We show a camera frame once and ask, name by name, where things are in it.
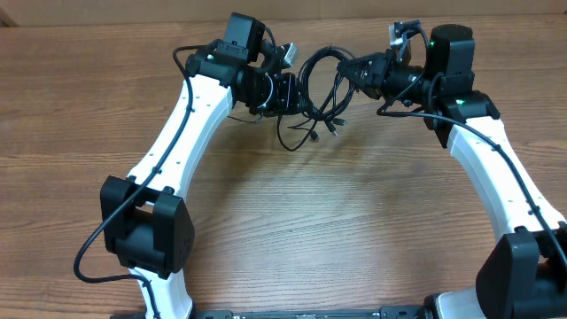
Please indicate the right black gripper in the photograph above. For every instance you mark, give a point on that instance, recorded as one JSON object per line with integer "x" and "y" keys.
{"x": 375, "y": 65}

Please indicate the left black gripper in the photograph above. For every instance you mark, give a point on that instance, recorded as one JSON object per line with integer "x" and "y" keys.
{"x": 286, "y": 102}

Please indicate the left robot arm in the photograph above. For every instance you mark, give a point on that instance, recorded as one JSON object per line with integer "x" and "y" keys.
{"x": 146, "y": 223}

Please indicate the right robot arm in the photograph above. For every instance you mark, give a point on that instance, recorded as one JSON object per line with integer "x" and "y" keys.
{"x": 525, "y": 274}

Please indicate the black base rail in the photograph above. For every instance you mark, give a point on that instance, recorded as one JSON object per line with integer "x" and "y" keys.
{"x": 384, "y": 312}

